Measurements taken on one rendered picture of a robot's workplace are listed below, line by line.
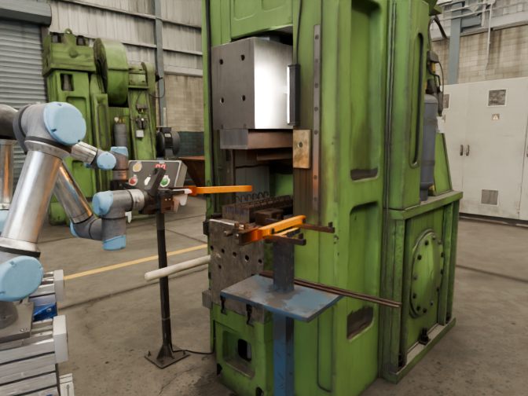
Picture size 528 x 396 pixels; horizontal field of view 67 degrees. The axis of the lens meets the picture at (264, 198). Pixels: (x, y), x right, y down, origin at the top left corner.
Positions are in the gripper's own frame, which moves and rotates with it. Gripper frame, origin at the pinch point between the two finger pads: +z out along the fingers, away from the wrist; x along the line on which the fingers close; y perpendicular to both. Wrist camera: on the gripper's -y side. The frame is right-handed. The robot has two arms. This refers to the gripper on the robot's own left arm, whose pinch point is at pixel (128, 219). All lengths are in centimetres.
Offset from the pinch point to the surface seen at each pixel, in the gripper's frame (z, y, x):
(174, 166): -23.5, -28.3, -18.0
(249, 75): -67, -52, 31
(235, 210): -3, -48, 20
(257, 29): -91, -62, 19
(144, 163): -24.9, -15.4, -32.3
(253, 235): -6, -29, 80
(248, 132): -42, -52, 29
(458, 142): -27, -530, -217
